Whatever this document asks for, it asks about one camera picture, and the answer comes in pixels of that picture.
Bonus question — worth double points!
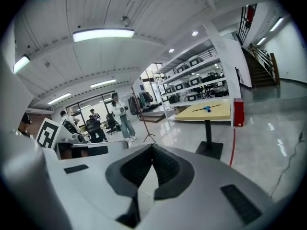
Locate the wooden pedestal table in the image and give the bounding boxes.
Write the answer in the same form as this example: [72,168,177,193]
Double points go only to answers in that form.
[174,98,232,161]

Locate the dark wooden staircase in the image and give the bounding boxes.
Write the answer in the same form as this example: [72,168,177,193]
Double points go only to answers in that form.
[236,3,281,90]

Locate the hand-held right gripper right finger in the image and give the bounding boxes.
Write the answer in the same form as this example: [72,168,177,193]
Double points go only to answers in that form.
[152,143,195,200]

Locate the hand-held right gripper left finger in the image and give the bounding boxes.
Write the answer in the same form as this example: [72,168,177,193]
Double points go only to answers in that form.
[105,143,154,199]

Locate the blue handle squeegee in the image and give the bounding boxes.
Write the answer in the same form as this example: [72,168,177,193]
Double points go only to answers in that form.
[192,103,221,113]

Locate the group of white screen devices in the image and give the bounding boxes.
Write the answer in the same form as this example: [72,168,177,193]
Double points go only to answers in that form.
[164,55,207,103]

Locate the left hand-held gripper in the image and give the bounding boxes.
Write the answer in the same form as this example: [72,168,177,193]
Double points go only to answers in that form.
[35,118,130,161]

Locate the white metal shelf unit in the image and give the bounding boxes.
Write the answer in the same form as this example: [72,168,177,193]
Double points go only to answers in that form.
[153,38,242,127]

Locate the red plastic crate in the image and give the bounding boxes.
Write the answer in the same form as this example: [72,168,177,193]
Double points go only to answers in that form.
[233,98,246,127]

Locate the black floor cable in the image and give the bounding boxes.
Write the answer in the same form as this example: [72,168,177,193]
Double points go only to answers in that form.
[270,131,306,199]

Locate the black office chair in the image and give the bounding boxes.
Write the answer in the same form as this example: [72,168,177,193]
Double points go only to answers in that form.
[85,118,106,143]
[105,113,120,136]

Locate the red-brown coat rack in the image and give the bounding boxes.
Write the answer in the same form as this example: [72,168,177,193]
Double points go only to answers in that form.
[129,77,157,144]

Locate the long ceiling light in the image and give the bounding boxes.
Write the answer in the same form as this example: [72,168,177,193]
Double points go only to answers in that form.
[47,92,72,105]
[72,28,135,43]
[13,54,31,74]
[90,79,117,89]

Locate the ceiling mounted sensor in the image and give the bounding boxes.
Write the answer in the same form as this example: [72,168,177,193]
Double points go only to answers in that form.
[119,15,132,26]

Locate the black chest rig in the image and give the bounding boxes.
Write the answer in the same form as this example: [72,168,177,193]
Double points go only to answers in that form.
[18,112,32,138]

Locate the brown wooden platform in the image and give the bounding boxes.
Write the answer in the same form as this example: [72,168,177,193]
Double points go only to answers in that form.
[140,112,166,124]

